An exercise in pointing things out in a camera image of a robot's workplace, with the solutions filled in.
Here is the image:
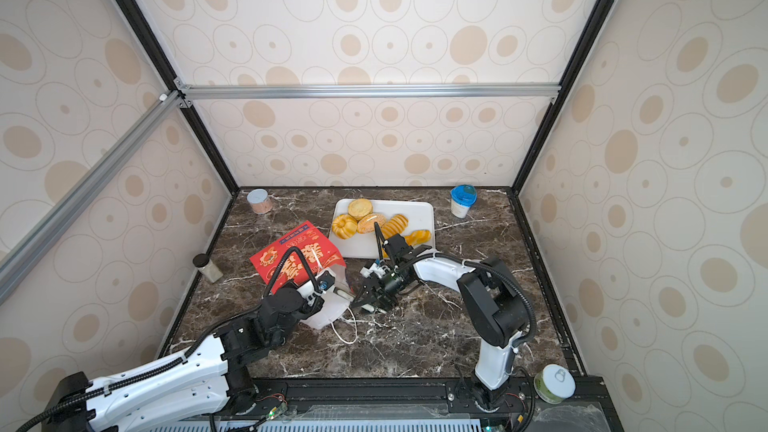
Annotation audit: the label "oval fake bread roll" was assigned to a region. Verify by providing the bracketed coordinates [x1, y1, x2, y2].
[357, 212, 388, 234]

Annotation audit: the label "horizontal aluminium frame bar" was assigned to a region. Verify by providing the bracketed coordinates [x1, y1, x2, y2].
[181, 83, 560, 100]

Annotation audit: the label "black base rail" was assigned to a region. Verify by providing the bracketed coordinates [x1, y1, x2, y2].
[219, 376, 623, 431]

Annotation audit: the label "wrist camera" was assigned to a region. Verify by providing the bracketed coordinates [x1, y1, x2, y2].
[360, 260, 389, 279]
[311, 268, 336, 297]

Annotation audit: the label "round fake bread bun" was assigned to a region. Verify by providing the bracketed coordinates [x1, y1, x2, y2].
[347, 198, 373, 220]

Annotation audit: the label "ridged fake bread stack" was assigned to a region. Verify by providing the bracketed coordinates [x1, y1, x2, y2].
[381, 214, 409, 239]

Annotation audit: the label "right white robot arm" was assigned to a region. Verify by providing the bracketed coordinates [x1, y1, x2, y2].
[351, 225, 537, 412]

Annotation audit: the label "red paper gift bag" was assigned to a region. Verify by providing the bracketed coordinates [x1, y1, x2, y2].
[250, 221, 352, 330]

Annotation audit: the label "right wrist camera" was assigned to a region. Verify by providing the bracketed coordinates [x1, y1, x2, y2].
[360, 260, 389, 279]

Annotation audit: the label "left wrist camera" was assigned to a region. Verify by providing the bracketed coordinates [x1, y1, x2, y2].
[311, 268, 336, 297]

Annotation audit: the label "white cup blue lid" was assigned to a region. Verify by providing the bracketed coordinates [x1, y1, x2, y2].
[450, 184, 478, 219]

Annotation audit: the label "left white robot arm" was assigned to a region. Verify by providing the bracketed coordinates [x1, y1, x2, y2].
[20, 246, 336, 431]

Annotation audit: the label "white rectangular tray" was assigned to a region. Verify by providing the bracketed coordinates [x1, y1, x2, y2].
[328, 199, 435, 259]

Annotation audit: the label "twisted yellow fake bread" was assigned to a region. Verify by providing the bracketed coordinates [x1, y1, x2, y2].
[405, 229, 432, 247]

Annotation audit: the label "pumpkin shaped fake bread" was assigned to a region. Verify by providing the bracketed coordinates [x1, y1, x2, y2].
[331, 214, 358, 240]

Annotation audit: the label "left diagonal aluminium bar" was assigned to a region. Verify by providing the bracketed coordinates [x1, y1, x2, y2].
[1, 90, 182, 301]

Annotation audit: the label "clear jar pink contents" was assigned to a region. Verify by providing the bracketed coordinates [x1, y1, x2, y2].
[246, 189, 273, 215]

